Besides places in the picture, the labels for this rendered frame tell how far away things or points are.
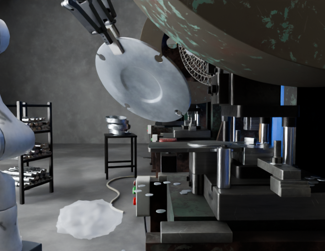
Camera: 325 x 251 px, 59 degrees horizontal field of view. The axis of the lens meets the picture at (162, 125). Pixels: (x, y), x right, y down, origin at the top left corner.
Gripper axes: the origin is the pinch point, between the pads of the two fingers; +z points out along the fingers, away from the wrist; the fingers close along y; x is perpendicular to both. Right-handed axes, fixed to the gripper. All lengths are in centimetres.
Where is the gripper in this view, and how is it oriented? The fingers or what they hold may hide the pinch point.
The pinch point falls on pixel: (113, 40)
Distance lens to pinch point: 75.1
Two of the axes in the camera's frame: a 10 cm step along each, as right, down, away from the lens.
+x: -8.0, -0.4, 6.0
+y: 4.3, -7.4, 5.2
